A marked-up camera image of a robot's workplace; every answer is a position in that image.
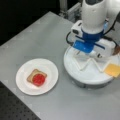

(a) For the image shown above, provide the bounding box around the toasted bread slice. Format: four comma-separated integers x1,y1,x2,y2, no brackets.
27,69,47,85

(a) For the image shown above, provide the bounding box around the white round plate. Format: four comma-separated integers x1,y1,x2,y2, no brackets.
16,58,59,95

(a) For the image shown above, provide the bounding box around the brown meat patty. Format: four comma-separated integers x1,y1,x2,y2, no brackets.
113,46,120,55

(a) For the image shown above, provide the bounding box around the red tomato slice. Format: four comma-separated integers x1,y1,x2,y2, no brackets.
32,74,46,86

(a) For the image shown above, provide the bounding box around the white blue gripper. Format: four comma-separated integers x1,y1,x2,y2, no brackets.
68,20,115,58

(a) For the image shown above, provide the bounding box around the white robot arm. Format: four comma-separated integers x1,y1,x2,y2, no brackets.
67,0,120,57

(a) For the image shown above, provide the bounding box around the yellow cheese slice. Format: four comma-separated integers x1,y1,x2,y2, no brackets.
104,64,120,77

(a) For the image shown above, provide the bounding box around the white divided serving tray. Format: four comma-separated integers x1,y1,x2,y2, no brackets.
64,47,120,86

